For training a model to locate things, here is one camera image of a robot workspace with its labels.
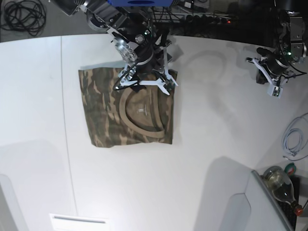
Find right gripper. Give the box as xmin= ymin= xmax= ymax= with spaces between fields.
xmin=136 ymin=45 xmax=164 ymax=72

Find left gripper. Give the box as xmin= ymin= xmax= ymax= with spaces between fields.
xmin=257 ymin=47 xmax=289 ymax=77

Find camouflage t-shirt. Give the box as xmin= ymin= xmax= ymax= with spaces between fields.
xmin=78 ymin=67 xmax=175 ymax=148

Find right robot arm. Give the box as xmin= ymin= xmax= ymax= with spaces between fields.
xmin=53 ymin=0 xmax=163 ymax=73

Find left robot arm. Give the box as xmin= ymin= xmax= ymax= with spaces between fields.
xmin=257 ymin=0 xmax=308 ymax=78

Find black power strip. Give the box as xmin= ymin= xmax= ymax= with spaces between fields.
xmin=185 ymin=13 xmax=236 ymax=25

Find blue box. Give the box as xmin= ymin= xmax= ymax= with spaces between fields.
xmin=107 ymin=0 xmax=173 ymax=7

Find green tape roll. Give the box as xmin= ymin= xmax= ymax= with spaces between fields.
xmin=284 ymin=163 xmax=296 ymax=176

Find clear plastic bottle red cap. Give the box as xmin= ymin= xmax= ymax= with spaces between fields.
xmin=263 ymin=166 xmax=304 ymax=216

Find black perforated tray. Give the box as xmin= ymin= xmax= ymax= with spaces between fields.
xmin=277 ymin=176 xmax=300 ymax=230

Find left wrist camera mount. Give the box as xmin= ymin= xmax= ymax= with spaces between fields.
xmin=246 ymin=57 xmax=290 ymax=98

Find coiled white cable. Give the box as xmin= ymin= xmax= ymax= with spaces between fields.
xmin=281 ymin=113 xmax=308 ymax=161

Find coiled black cables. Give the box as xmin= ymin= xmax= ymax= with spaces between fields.
xmin=1 ymin=0 xmax=47 ymax=37

